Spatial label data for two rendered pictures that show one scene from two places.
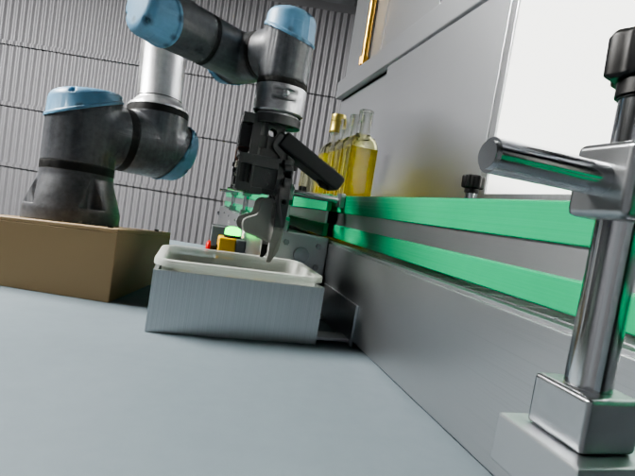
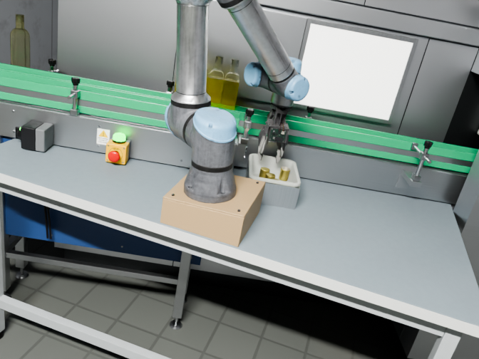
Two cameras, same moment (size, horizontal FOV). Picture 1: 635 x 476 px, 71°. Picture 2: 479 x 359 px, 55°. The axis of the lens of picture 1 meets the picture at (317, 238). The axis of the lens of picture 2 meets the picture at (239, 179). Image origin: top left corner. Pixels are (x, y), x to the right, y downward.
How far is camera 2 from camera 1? 170 cm
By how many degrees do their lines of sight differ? 77
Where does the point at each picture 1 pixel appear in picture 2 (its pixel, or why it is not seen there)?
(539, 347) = (377, 164)
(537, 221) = (371, 139)
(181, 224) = not seen: outside the picture
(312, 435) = (355, 201)
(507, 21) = (304, 33)
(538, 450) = (417, 183)
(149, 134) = not seen: hidden behind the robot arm
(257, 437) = (358, 206)
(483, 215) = (354, 136)
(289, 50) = not seen: hidden behind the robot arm
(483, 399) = (361, 177)
